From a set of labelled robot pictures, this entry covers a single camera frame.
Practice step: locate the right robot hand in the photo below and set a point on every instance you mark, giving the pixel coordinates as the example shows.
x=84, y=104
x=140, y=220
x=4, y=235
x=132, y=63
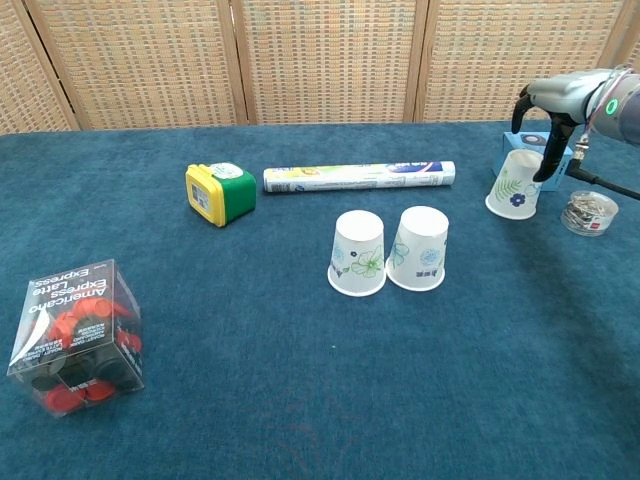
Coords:
x=565, y=95

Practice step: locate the white cup fern leaf print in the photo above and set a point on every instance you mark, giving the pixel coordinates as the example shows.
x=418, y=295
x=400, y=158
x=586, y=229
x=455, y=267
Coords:
x=512, y=190

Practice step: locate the white cup blue butterfly print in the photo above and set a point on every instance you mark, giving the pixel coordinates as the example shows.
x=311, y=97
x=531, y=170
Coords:
x=417, y=250

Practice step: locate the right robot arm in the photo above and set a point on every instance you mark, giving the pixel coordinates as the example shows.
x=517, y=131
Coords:
x=627, y=107

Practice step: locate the light blue cardboard box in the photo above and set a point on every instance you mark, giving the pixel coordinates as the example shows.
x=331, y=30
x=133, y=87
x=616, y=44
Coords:
x=520, y=140

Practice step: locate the clear jar of paper clips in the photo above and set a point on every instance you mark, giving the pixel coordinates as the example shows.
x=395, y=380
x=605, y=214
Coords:
x=589, y=215

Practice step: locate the white plastic wrap roll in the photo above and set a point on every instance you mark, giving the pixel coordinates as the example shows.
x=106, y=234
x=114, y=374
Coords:
x=350, y=177

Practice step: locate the woven rattan folding screen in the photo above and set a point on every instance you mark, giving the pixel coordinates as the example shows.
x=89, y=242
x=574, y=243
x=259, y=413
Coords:
x=320, y=60

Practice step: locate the white cup green flower print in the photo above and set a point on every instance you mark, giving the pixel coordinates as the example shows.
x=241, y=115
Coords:
x=357, y=255

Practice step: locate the green yellow plastic container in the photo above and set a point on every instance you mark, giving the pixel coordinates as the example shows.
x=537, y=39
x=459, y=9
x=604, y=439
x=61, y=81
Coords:
x=225, y=195

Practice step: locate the dark blue table mat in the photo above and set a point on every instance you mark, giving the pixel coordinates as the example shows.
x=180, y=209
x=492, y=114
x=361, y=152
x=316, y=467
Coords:
x=250, y=375

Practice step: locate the clear coffee capsule box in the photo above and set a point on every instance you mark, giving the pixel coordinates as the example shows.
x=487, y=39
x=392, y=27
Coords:
x=75, y=340

